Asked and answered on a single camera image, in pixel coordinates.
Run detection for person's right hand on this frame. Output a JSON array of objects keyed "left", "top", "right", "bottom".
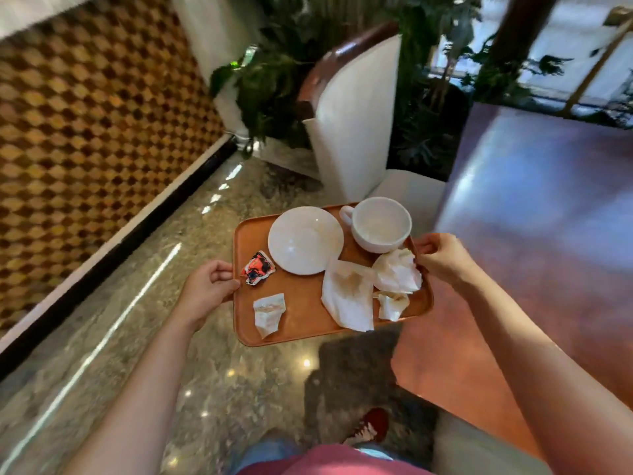
[{"left": 414, "top": 233, "right": 476, "bottom": 292}]

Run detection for small white torn packet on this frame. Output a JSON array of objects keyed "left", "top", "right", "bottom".
[{"left": 253, "top": 293, "right": 286, "bottom": 340}]

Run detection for green leafy plants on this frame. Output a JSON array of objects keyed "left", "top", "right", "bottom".
[{"left": 210, "top": 0, "right": 633, "bottom": 179}]

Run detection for brown wooden post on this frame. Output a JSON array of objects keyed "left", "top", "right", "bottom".
[{"left": 487, "top": 0, "right": 562, "bottom": 70}]

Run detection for person's right forearm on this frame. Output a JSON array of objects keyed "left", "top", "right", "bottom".
[{"left": 454, "top": 268, "right": 633, "bottom": 475}]

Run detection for blue jeans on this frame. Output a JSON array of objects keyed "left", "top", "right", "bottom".
[{"left": 232, "top": 435, "right": 396, "bottom": 475}]

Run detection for person's left hand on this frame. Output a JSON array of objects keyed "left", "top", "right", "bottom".
[{"left": 174, "top": 260, "right": 241, "bottom": 333}]

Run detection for red shoe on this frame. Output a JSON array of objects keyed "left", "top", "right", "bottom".
[{"left": 343, "top": 408, "right": 390, "bottom": 447}]

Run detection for person's left forearm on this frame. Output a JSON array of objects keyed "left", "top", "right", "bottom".
[{"left": 62, "top": 311, "right": 201, "bottom": 475}]

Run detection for white coffee cup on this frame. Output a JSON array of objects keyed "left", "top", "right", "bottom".
[{"left": 339, "top": 197, "right": 412, "bottom": 255}]

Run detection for small crumpled white napkin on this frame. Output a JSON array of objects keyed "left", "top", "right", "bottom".
[{"left": 374, "top": 291, "right": 410, "bottom": 322}]

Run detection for pink shirt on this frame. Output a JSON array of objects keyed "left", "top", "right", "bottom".
[{"left": 237, "top": 444, "right": 436, "bottom": 475}]

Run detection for white chair with wooden trim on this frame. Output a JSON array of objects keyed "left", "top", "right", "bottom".
[{"left": 297, "top": 22, "right": 447, "bottom": 238}]

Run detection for red torn wrapper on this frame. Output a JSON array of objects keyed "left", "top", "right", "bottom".
[{"left": 240, "top": 250, "right": 277, "bottom": 286}]

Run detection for orange plastic tray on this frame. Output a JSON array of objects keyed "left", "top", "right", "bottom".
[{"left": 233, "top": 203, "right": 434, "bottom": 348}]

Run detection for white saucer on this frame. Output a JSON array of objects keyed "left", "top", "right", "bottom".
[{"left": 267, "top": 206, "right": 344, "bottom": 276}]

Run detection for flat stained white napkin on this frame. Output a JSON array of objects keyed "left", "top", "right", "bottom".
[{"left": 321, "top": 259, "right": 375, "bottom": 333}]

